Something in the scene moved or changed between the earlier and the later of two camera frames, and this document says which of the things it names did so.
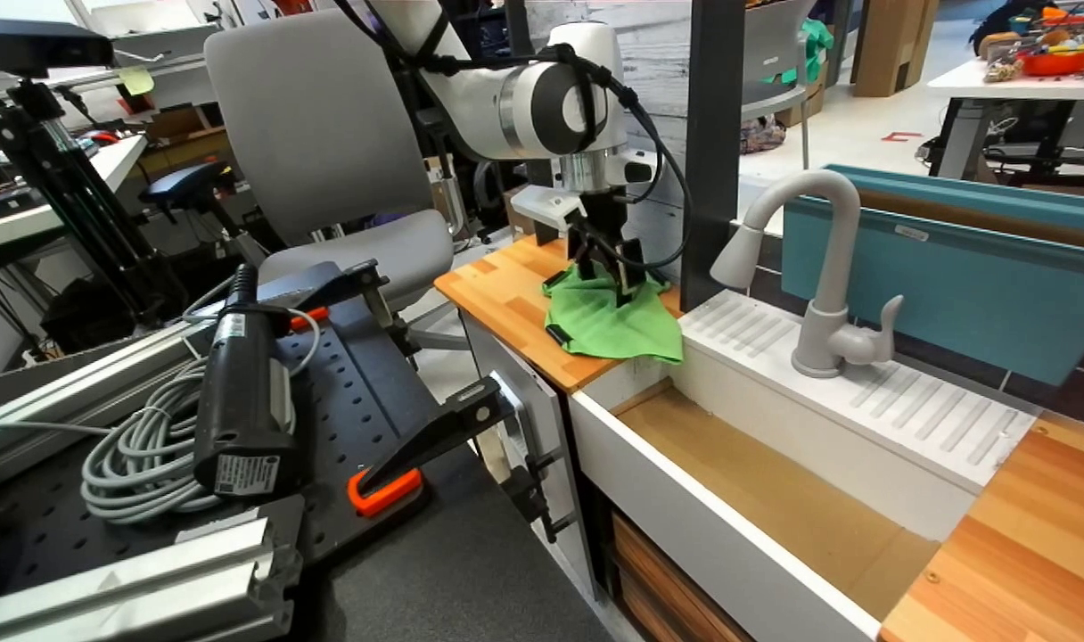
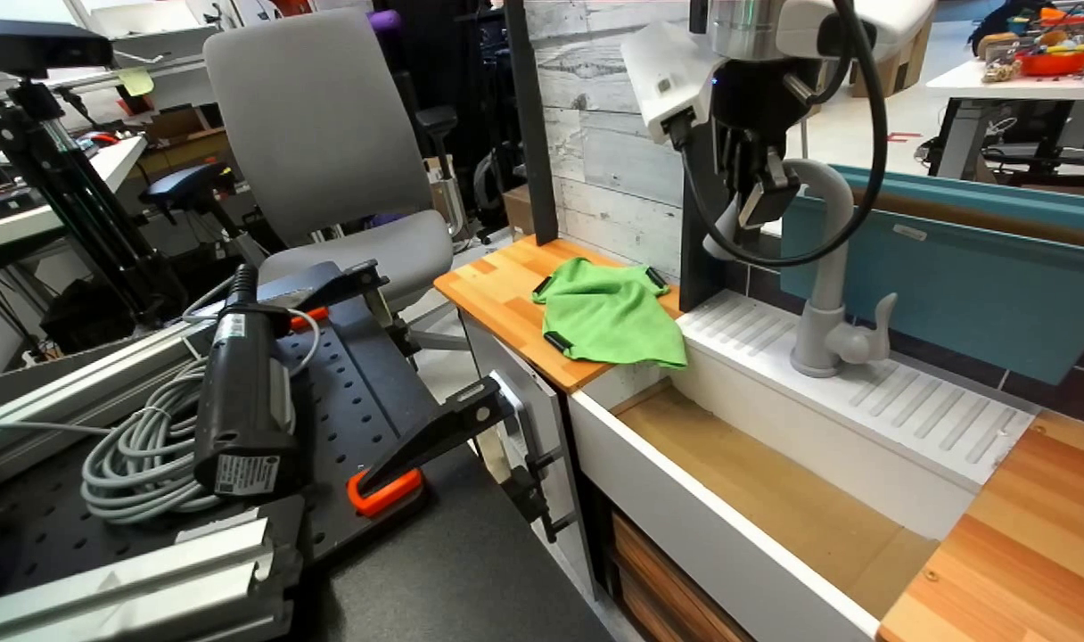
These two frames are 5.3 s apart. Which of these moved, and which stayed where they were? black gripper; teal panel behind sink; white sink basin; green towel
Moved: black gripper
Stayed: green towel; teal panel behind sink; white sink basin
